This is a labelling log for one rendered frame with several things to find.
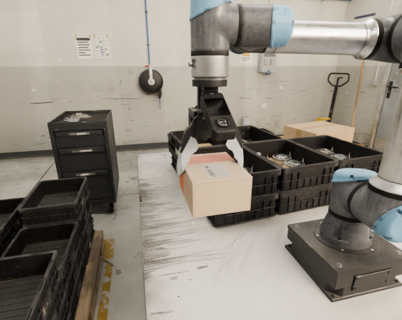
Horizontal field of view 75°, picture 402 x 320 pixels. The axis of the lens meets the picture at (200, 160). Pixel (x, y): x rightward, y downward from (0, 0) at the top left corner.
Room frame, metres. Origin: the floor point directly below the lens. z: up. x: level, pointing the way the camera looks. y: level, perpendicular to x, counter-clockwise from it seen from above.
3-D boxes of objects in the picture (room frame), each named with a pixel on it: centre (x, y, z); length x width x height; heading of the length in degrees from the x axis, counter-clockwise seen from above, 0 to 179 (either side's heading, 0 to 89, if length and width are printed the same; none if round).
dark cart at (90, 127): (2.40, 1.08, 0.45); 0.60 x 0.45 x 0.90; 14
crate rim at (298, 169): (1.23, -0.41, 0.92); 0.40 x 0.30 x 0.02; 19
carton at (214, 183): (0.53, -0.02, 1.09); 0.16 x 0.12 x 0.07; 14
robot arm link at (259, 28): (0.58, -0.12, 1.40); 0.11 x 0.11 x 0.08; 7
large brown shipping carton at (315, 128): (1.93, -0.89, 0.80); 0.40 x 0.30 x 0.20; 117
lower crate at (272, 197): (1.13, -0.13, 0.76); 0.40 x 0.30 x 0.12; 19
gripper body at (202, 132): (0.56, -0.02, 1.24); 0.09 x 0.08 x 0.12; 14
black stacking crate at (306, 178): (1.23, -0.41, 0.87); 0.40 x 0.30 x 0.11; 19
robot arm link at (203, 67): (0.55, -0.02, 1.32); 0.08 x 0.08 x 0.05
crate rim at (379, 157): (1.33, -0.70, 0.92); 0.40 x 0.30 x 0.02; 19
